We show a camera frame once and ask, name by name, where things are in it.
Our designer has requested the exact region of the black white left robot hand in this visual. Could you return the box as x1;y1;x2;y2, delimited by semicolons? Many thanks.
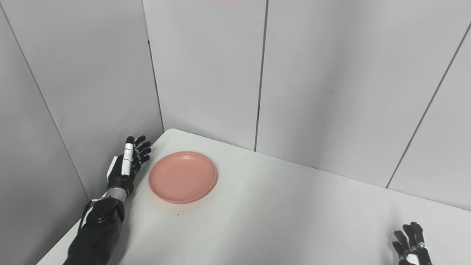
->
107;136;152;197

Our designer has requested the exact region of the pink round plate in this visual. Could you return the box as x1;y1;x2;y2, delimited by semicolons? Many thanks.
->
148;151;218;204

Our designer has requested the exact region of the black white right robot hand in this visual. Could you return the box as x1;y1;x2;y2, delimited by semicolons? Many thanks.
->
392;222;433;265

